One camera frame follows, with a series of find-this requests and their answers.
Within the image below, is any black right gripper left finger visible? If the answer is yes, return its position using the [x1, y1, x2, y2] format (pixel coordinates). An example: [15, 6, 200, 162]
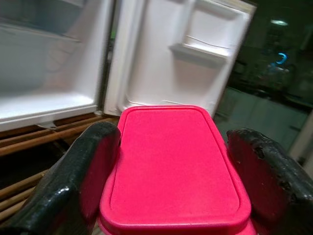
[0, 121, 122, 235]

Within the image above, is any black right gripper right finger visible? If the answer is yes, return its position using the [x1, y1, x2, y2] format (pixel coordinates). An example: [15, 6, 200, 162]
[226, 128, 313, 235]

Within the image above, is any pink lidded plastic container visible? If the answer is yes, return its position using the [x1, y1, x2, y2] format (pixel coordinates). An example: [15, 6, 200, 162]
[79, 105, 257, 235]

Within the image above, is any white fridge door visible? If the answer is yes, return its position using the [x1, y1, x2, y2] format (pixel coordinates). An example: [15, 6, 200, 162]
[104, 0, 257, 118]

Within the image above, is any wooden slatted rack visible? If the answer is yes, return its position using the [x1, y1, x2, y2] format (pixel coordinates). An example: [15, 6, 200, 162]
[0, 115, 118, 227]

